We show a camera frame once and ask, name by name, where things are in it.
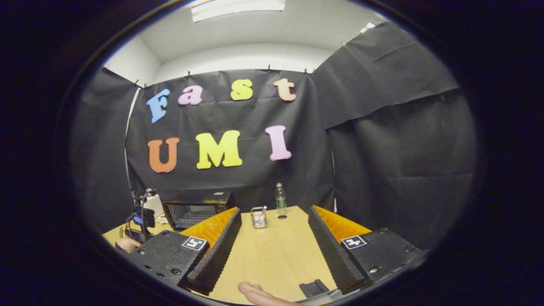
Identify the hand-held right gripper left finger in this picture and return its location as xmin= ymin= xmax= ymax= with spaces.
xmin=123 ymin=207 xmax=241 ymax=296

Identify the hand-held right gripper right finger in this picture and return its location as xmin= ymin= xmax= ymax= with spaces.
xmin=307 ymin=205 xmax=423 ymax=295

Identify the black electric oven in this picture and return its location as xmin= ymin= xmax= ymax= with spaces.
xmin=163 ymin=190 xmax=237 ymax=231

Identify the white toaster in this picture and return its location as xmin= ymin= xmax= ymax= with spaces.
xmin=147 ymin=193 xmax=166 ymax=219

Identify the green plastic water bottle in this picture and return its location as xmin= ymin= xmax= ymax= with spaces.
xmin=275 ymin=183 xmax=287 ymax=215

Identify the black backdrop cloth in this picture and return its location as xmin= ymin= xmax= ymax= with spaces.
xmin=70 ymin=21 xmax=479 ymax=251

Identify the long ceiling light panel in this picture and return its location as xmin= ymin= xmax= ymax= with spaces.
xmin=191 ymin=0 xmax=286 ymax=23

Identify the metal wire utensil holder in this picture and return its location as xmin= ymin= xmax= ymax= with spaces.
xmin=250 ymin=206 xmax=268 ymax=229

